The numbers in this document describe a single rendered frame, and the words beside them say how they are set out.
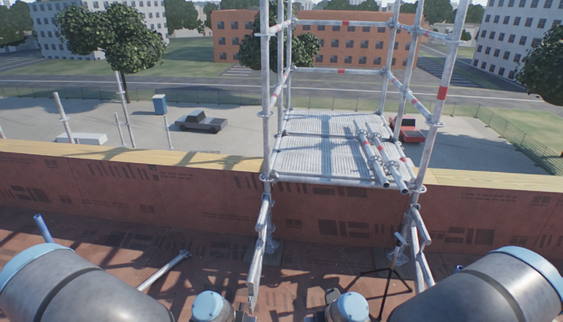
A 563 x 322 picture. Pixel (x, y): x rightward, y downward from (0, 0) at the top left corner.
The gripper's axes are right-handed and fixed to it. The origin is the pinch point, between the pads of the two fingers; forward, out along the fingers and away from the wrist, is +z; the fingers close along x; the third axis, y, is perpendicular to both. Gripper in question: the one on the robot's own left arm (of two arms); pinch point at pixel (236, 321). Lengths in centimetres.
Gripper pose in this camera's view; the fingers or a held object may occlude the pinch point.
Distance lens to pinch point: 131.4
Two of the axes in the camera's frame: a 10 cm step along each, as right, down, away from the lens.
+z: 1.7, 6.4, 7.5
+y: 1.1, -7.7, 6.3
